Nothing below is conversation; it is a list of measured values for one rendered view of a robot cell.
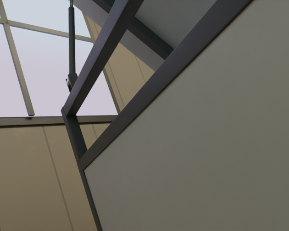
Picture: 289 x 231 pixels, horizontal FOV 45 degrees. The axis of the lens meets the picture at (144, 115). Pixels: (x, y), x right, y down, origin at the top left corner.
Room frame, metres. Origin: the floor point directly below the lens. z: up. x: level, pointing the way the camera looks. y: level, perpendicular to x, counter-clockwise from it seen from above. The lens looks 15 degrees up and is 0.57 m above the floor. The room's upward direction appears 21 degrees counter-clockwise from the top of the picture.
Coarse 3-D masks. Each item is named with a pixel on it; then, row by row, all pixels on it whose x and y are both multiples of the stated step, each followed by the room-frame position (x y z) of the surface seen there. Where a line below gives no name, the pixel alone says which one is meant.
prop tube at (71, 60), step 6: (72, 12) 1.08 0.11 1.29; (72, 18) 1.08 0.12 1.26; (72, 24) 1.07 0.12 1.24; (72, 30) 1.07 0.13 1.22; (72, 36) 1.06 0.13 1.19; (72, 42) 1.06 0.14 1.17; (72, 48) 1.06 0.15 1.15; (72, 54) 1.05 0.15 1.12; (72, 60) 1.05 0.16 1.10; (72, 66) 1.05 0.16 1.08; (72, 72) 1.04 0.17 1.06
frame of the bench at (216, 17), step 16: (224, 0) 0.43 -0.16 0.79; (240, 0) 0.41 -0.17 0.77; (208, 16) 0.46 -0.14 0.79; (224, 16) 0.44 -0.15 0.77; (192, 32) 0.50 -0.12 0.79; (208, 32) 0.47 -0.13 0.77; (176, 48) 0.54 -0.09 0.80; (192, 48) 0.51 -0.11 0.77; (176, 64) 0.56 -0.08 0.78; (160, 80) 0.61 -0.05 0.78; (144, 96) 0.67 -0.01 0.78; (128, 112) 0.75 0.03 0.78; (112, 128) 0.85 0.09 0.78; (96, 144) 0.97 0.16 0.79; (80, 160) 1.13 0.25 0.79; (96, 224) 1.17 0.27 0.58
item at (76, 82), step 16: (128, 0) 0.61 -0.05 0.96; (112, 16) 0.68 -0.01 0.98; (128, 16) 0.67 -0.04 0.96; (112, 32) 0.71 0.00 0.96; (96, 48) 0.79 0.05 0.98; (112, 48) 0.78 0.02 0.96; (96, 64) 0.84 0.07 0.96; (80, 80) 0.94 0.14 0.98; (80, 96) 1.01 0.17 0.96; (64, 112) 1.15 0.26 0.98; (80, 128) 1.16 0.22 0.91; (80, 144) 1.16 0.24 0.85
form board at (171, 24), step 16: (80, 0) 1.24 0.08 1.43; (144, 0) 1.11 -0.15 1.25; (160, 0) 1.08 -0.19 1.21; (176, 0) 1.06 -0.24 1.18; (192, 0) 1.03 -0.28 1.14; (208, 0) 1.01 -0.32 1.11; (96, 16) 1.27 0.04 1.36; (144, 16) 1.17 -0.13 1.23; (160, 16) 1.14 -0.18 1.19; (176, 16) 1.11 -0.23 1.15; (192, 16) 1.09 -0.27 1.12; (128, 32) 1.27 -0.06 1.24; (160, 32) 1.20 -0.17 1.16; (176, 32) 1.17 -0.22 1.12; (128, 48) 1.35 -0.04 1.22; (144, 48) 1.31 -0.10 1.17; (160, 64) 1.35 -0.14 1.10
